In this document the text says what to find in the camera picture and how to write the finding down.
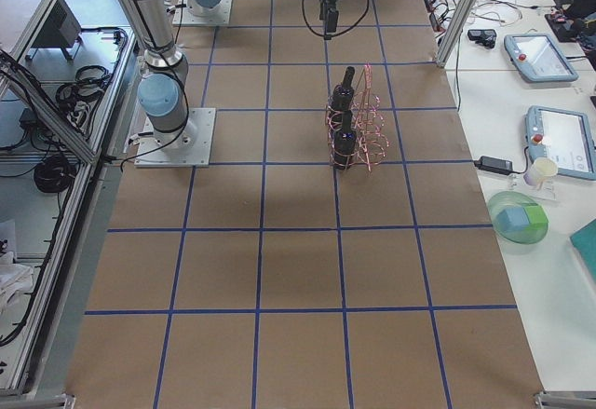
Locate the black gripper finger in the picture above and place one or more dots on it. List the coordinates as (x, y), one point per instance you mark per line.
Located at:
(328, 14)

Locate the dark bottle in rack rear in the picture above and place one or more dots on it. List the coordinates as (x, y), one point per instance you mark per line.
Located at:
(341, 99)

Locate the dark bottle in rack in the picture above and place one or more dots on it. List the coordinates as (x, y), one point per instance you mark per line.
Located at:
(341, 99)
(343, 139)

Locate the dark bottle in rack front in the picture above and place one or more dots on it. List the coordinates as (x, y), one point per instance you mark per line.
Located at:
(343, 139)

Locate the blue teach pendant far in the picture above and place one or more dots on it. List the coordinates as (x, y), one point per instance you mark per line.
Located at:
(538, 58)

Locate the blue teach pendant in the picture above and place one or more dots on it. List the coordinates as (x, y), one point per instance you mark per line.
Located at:
(538, 58)
(564, 137)

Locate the black power adapter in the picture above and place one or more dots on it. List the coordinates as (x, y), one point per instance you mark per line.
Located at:
(494, 165)

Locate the white paper cup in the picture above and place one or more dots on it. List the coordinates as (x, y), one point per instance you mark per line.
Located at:
(542, 169)

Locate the blue teach pendant near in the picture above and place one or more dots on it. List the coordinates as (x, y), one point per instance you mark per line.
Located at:
(564, 137)

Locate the blue foam cube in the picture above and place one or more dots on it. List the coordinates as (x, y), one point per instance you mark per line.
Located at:
(511, 219)

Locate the green foam cube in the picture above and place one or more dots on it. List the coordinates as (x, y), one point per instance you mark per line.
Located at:
(536, 217)

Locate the green glass bowl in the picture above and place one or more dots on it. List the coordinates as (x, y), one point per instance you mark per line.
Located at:
(502, 200)

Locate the copper wire wine rack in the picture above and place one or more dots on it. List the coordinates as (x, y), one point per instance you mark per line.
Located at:
(367, 122)

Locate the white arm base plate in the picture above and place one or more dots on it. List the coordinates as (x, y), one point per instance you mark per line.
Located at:
(190, 149)
(188, 13)

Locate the aluminium frame post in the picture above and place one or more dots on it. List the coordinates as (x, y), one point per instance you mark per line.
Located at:
(453, 31)

